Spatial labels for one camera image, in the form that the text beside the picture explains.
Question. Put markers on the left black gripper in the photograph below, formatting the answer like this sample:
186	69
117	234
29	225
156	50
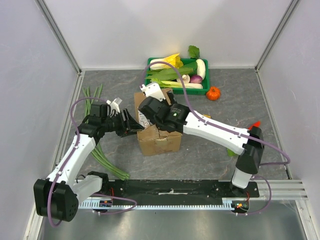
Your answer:
131	123

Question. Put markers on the green long beans bundle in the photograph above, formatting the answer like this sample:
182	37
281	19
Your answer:
98	153

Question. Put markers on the white mushroom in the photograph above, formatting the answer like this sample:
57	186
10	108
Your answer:
185	78

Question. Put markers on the loose green lettuce leaf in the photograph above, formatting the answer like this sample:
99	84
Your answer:
230	153

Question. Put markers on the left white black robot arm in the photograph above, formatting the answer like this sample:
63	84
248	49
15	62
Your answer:
59	195

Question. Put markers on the green plastic vegetable tray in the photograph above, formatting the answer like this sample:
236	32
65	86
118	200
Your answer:
205	83

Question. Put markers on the white radish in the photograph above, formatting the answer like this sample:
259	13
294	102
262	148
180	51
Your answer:
201	68

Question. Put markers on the brown cardboard express box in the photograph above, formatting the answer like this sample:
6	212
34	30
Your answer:
153	141

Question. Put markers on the grey slotted cable duct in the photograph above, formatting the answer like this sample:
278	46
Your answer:
103	203

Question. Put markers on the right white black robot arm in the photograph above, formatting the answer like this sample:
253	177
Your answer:
177	117

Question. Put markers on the small orange pumpkin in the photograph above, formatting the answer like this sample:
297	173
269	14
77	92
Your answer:
213	94

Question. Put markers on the purple onion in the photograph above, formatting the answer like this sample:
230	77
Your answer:
196	79

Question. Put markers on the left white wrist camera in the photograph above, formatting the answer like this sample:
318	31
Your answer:
114	106

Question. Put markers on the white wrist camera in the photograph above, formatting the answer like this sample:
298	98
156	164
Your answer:
114	106
152	90

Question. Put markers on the large green leaf vegetable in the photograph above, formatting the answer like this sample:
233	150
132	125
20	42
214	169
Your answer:
169	74

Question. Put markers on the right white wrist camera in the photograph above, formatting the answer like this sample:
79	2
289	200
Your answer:
152	90

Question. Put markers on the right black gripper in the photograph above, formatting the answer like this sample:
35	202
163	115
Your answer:
149	110

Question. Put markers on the green leaf behind tray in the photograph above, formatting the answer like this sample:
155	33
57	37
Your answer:
193	52

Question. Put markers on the napa cabbage with yellow leaves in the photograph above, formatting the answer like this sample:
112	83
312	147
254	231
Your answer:
173	59

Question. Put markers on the orange carrot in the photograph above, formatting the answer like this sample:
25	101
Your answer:
256	124

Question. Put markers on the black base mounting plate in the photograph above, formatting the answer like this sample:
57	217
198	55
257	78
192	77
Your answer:
177	192

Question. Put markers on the white green leek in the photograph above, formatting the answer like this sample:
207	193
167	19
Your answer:
175	84

